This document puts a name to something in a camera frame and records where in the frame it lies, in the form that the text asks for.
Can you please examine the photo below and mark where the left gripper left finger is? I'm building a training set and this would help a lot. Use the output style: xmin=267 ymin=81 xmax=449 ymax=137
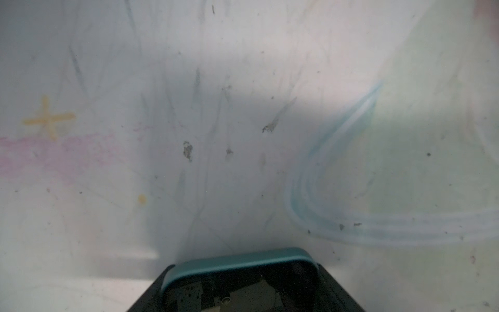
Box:
xmin=127 ymin=265 xmax=175 ymax=312

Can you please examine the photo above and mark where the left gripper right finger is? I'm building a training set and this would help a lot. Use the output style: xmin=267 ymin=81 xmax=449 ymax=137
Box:
xmin=314 ymin=264 xmax=365 ymax=312

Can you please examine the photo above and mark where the teal phone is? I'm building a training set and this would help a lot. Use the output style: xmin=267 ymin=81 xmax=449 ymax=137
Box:
xmin=160 ymin=248 xmax=318 ymax=311

